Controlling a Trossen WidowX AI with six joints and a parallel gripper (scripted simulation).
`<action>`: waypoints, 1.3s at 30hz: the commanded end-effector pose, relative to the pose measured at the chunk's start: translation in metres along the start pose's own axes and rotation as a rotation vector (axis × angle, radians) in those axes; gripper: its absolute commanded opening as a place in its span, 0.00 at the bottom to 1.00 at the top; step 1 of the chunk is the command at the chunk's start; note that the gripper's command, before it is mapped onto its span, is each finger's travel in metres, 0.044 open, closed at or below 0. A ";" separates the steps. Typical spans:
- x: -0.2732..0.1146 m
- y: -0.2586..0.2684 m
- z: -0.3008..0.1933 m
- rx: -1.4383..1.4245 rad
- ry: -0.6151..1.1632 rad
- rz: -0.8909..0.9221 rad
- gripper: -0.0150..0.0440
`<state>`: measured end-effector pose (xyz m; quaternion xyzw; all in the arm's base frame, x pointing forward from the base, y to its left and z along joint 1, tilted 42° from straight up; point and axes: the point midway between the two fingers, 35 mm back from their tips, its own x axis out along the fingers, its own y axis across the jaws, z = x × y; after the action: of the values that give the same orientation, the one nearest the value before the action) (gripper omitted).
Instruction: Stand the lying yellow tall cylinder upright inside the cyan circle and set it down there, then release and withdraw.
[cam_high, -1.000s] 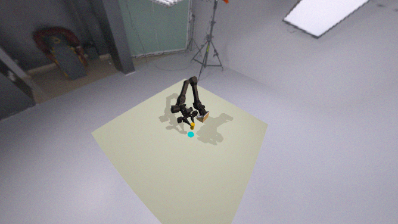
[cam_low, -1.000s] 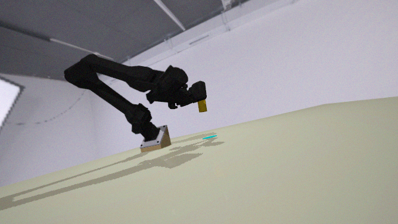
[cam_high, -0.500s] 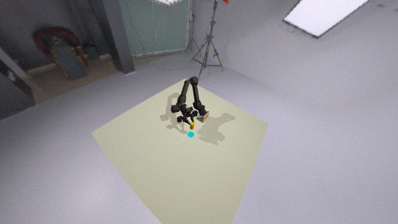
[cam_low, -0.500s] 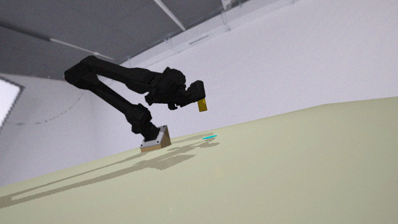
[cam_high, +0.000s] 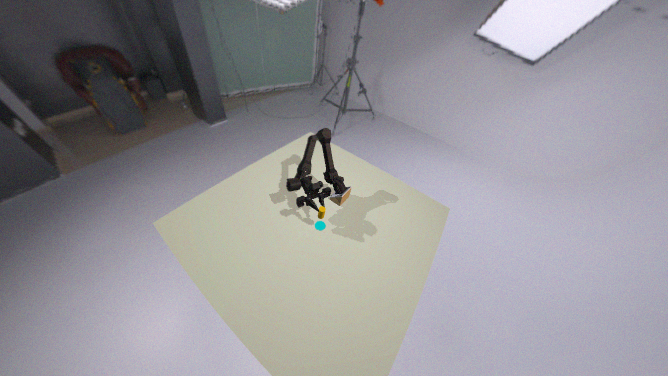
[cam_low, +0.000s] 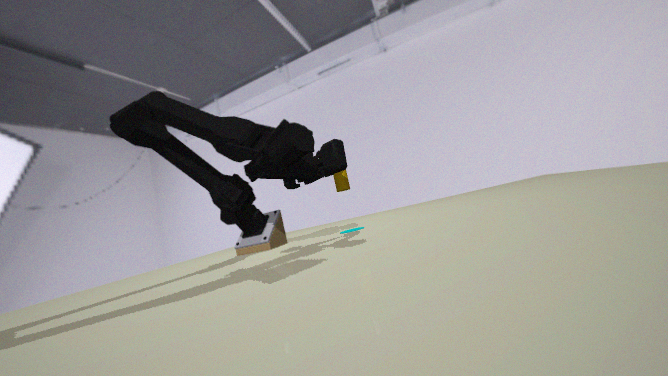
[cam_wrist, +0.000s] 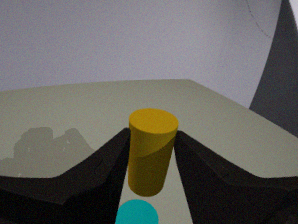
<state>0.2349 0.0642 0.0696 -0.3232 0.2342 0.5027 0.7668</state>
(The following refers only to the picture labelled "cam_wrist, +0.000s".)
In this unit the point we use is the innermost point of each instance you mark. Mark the cyan circle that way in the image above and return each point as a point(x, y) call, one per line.
point(136, 212)

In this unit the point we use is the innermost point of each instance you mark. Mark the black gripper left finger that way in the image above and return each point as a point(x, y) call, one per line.
point(86, 194)

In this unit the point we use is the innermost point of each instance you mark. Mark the yellow cylinder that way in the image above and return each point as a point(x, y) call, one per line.
point(151, 146)

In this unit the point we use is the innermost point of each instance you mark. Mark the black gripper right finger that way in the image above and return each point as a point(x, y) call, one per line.
point(219, 192)

